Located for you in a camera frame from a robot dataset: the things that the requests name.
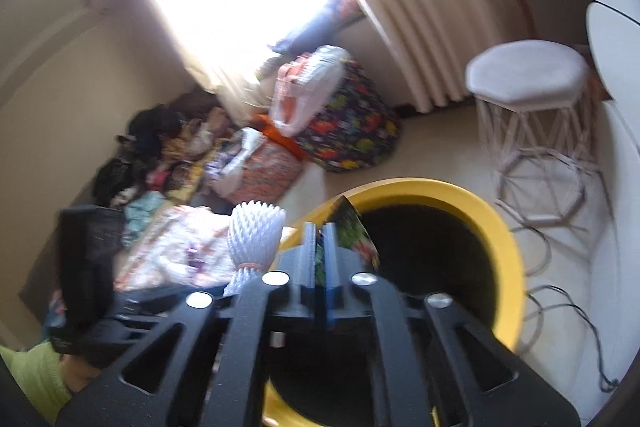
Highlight colourful snack wrapper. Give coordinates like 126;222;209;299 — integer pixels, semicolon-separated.
329;196;380;271

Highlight white foam fruit net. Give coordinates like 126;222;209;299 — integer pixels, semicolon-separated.
224;200;286;297

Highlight green fleece sleeve forearm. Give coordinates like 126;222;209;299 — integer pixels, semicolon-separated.
1;341;72;425

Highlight yellow black trash bin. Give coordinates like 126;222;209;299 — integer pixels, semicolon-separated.
262;178;524;426

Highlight left hand painted nails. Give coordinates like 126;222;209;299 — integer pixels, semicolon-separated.
58;355;102;395

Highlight peach white chenille blanket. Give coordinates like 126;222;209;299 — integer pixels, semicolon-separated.
114;206;235;291

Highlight pink floral fabric bag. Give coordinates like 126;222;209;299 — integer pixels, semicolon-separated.
224;141;304;205

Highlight dinosaur print laundry basket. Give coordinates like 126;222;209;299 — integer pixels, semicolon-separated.
294;60;401;172

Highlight pile of mixed clothes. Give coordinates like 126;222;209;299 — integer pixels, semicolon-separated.
91;89;262;248

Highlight orange bag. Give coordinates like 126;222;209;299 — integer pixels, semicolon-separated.
248;114;307;161

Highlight white bag with clothes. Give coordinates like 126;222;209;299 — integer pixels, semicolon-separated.
269;46;352;138

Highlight clothes on window sill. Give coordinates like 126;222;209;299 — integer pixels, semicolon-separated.
270;0;366;56

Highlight white vanity desk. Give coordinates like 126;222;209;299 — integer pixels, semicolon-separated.
570;0;639;426

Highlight white octagonal wire stool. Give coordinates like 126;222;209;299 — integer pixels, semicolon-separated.
465;40;593;228

